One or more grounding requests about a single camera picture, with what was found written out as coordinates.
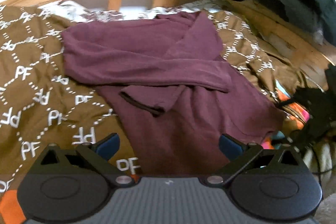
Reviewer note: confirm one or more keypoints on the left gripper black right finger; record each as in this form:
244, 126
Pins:
252, 164

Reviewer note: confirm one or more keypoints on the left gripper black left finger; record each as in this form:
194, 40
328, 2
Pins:
86, 165

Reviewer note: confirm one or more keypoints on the maroon long-sleeve shirt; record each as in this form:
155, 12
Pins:
174, 93

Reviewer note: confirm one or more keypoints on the brown PF-print duvet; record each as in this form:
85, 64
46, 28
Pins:
40, 104

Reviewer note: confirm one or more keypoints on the white floral bed sheet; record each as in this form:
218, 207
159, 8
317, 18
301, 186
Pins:
75, 12

